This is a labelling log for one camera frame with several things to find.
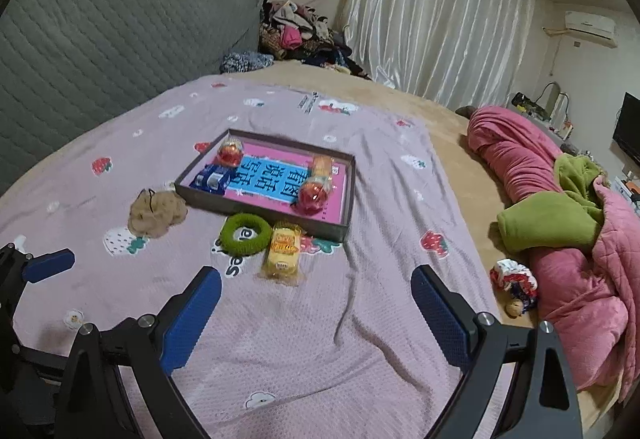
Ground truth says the shallow grey box tray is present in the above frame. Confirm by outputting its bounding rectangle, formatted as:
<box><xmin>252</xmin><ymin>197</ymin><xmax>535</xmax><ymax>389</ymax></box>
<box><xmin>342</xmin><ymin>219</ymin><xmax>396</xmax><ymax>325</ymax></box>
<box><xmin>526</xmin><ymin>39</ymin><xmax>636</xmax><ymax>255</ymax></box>
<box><xmin>174</xmin><ymin>128</ymin><xmax>357</xmax><ymax>244</ymax></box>

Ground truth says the white air conditioner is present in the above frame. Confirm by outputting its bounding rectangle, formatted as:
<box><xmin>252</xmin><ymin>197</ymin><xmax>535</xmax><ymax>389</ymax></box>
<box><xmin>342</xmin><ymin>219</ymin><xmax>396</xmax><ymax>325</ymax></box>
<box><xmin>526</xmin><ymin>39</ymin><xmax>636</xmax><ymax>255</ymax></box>
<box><xmin>564</xmin><ymin>10</ymin><xmax>617</xmax><ymax>40</ymax></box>

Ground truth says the white curtain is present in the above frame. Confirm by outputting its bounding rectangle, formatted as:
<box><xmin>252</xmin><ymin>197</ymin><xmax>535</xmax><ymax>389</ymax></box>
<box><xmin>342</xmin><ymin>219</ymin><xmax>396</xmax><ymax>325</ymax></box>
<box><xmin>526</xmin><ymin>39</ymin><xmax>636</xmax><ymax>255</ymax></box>
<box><xmin>342</xmin><ymin>0</ymin><xmax>540</xmax><ymax>110</ymax></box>

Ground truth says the black yellow object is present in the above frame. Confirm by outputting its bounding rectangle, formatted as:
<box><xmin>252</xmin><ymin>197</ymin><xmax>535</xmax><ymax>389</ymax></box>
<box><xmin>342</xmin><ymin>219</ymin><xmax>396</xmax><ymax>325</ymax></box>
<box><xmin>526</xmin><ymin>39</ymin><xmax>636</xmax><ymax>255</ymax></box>
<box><xmin>511</xmin><ymin>92</ymin><xmax>543</xmax><ymax>115</ymax></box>

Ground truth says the purple printed blanket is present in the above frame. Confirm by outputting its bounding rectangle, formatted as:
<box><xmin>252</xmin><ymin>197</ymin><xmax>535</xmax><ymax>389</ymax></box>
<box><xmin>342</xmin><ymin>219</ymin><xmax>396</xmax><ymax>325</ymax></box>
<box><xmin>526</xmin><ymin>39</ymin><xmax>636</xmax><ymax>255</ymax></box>
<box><xmin>0</xmin><ymin>74</ymin><xmax>518</xmax><ymax>439</ymax></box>

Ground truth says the green scrunchie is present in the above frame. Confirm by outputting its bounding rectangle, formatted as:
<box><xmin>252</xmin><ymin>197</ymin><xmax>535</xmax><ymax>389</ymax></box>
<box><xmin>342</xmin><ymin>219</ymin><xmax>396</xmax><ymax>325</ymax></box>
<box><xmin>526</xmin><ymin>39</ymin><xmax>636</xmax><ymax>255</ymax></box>
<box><xmin>219</xmin><ymin>213</ymin><xmax>274</xmax><ymax>256</ymax></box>

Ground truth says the black television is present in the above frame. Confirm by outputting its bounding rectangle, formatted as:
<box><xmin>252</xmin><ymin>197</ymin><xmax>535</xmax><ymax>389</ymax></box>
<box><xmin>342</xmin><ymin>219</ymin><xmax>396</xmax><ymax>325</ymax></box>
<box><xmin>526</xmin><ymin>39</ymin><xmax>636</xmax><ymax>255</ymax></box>
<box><xmin>612</xmin><ymin>92</ymin><xmax>640</xmax><ymax>165</ymax></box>

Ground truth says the toy egg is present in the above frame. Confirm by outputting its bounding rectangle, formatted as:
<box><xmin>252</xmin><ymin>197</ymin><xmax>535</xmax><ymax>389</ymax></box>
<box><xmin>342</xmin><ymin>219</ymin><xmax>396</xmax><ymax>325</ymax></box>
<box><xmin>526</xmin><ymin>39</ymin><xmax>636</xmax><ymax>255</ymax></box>
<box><xmin>216</xmin><ymin>138</ymin><xmax>246</xmax><ymax>168</ymax></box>
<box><xmin>291</xmin><ymin>176</ymin><xmax>333</xmax><ymax>218</ymax></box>

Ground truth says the metal chair frame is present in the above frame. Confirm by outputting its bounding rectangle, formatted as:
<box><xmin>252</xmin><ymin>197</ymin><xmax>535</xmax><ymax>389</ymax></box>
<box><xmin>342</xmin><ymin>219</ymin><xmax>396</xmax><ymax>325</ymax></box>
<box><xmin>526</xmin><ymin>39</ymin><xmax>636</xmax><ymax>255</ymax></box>
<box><xmin>540</xmin><ymin>82</ymin><xmax>573</xmax><ymax>140</ymax></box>

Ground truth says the small doll toy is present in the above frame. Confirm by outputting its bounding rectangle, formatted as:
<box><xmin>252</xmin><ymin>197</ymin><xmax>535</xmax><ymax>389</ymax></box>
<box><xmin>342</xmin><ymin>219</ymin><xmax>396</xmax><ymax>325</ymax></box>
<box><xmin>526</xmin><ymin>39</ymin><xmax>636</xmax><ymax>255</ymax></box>
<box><xmin>490</xmin><ymin>259</ymin><xmax>540</xmax><ymax>317</ymax></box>

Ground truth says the tan bed sheet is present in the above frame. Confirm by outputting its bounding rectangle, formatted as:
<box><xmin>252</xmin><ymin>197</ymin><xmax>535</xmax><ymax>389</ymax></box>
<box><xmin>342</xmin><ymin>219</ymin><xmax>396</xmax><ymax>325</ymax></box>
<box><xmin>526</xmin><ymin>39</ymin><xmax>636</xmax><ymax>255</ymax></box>
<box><xmin>200</xmin><ymin>59</ymin><xmax>621</xmax><ymax>439</ymax></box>

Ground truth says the clear wafer biscuit packet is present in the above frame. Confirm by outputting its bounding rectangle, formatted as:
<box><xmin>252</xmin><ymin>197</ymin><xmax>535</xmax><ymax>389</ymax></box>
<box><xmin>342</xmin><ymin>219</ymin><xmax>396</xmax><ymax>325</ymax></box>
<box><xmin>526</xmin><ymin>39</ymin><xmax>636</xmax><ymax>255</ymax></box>
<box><xmin>309</xmin><ymin>154</ymin><xmax>335</xmax><ymax>180</ymax></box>

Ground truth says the blue patterned cloth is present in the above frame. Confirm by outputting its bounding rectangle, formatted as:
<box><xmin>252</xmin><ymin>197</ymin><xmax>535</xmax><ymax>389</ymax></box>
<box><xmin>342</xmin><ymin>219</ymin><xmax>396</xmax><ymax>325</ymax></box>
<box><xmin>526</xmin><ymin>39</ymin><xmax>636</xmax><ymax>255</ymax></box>
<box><xmin>220</xmin><ymin>50</ymin><xmax>275</xmax><ymax>75</ymax></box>

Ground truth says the beige scrunchie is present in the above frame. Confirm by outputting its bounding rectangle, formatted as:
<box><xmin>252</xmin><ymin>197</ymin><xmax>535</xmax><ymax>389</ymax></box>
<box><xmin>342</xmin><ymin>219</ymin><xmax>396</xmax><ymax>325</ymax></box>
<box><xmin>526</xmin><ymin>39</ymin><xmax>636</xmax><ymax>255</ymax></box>
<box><xmin>126</xmin><ymin>189</ymin><xmax>188</xmax><ymax>240</ymax></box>

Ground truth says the pile of clothes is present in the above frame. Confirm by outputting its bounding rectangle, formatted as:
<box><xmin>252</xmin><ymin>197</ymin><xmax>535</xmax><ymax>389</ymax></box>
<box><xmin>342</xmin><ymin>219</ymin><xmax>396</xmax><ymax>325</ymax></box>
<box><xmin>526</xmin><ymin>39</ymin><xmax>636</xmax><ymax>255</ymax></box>
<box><xmin>257</xmin><ymin>0</ymin><xmax>373</xmax><ymax>80</ymax></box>

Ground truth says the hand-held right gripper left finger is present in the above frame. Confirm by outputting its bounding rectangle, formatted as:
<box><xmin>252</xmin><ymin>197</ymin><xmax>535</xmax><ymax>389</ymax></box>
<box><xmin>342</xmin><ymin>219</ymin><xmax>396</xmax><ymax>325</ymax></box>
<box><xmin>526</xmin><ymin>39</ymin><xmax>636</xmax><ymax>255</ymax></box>
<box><xmin>55</xmin><ymin>265</ymin><xmax>223</xmax><ymax>439</ymax></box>

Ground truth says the yellow cake packet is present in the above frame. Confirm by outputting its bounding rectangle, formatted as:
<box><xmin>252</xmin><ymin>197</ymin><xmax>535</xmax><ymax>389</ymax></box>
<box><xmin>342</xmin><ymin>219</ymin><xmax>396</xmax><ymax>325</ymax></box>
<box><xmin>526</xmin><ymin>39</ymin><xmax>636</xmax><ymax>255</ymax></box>
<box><xmin>260</xmin><ymin>220</ymin><xmax>307</xmax><ymax>287</ymax></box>

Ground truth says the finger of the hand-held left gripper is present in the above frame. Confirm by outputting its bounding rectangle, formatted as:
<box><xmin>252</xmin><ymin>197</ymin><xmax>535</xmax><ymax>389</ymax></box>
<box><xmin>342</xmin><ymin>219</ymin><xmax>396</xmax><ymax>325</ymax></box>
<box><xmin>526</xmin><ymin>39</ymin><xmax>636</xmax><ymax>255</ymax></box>
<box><xmin>21</xmin><ymin>248</ymin><xmax>76</xmax><ymax>284</ymax></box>

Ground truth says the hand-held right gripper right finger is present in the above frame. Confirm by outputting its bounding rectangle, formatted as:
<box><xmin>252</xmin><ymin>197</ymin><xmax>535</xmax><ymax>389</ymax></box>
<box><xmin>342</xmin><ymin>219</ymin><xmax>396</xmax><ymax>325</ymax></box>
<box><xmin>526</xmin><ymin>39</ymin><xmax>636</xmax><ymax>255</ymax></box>
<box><xmin>410</xmin><ymin>264</ymin><xmax>583</xmax><ymax>439</ymax></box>

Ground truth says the green blanket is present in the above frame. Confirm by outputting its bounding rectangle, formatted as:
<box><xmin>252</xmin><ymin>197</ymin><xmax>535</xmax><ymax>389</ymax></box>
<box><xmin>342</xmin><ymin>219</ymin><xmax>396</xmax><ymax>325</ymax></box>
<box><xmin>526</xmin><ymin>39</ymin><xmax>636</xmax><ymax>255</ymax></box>
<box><xmin>496</xmin><ymin>152</ymin><xmax>608</xmax><ymax>256</ymax></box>

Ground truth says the pink quilt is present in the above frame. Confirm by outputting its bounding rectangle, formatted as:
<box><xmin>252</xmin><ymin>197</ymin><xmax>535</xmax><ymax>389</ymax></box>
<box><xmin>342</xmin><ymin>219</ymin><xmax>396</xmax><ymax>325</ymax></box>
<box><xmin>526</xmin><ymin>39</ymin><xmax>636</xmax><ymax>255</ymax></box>
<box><xmin>467</xmin><ymin>106</ymin><xmax>640</xmax><ymax>400</ymax></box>

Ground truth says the blue snack packet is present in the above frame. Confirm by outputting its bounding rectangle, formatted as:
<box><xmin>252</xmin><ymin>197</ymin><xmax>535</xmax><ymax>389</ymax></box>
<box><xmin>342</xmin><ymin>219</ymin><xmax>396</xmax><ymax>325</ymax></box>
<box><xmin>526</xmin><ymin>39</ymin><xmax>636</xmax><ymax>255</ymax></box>
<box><xmin>190</xmin><ymin>164</ymin><xmax>236</xmax><ymax>194</ymax></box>

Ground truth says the grey quilted headboard cover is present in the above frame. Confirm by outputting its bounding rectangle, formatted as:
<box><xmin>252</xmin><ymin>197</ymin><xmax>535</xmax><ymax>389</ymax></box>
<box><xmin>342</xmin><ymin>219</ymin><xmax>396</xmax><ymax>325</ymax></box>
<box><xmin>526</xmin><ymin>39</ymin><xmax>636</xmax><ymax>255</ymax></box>
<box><xmin>0</xmin><ymin>0</ymin><xmax>266</xmax><ymax>197</ymax></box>

